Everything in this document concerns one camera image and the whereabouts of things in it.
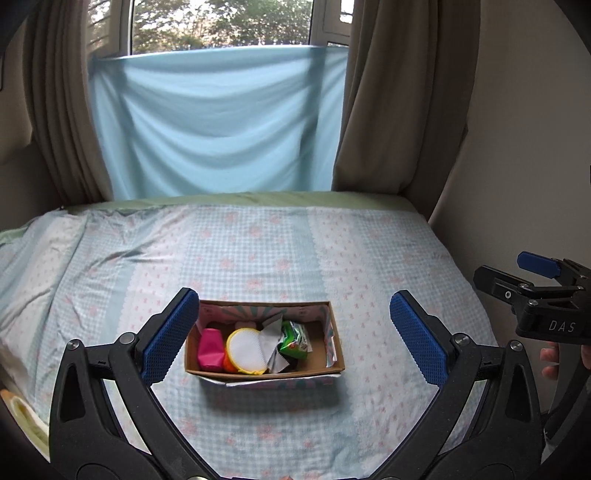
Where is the right brown curtain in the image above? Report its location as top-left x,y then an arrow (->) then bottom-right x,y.
332,1 -> 481,218

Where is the window with white frame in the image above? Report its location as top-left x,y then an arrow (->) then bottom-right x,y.
86,0 -> 353,58

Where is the green mattress edge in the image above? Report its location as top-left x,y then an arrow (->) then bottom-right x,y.
1,192 -> 426,261

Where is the grey white cloth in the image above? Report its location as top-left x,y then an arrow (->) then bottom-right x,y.
259,313 -> 290,374

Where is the yellow rimmed white round pad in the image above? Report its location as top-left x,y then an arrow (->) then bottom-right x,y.
225,328 -> 267,375

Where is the brown curtain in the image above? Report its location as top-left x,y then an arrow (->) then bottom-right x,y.
332,1 -> 481,218
23,1 -> 113,205

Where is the orange fluffy pompom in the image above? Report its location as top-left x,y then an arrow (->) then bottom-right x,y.
222,353 -> 238,374

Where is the left brown curtain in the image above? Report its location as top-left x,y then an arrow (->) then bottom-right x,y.
23,1 -> 113,205

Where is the magenta zip pouch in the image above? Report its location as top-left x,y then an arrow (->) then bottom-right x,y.
197,328 -> 225,373

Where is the person's right hand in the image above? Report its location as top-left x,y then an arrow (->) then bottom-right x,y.
539,342 -> 591,381

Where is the pink sock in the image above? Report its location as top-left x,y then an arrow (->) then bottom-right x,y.
235,321 -> 259,330

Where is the open cardboard box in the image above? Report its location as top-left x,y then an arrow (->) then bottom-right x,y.
184,301 -> 346,387

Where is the light blue hanging cloth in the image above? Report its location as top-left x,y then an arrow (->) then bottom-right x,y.
89,45 -> 348,201

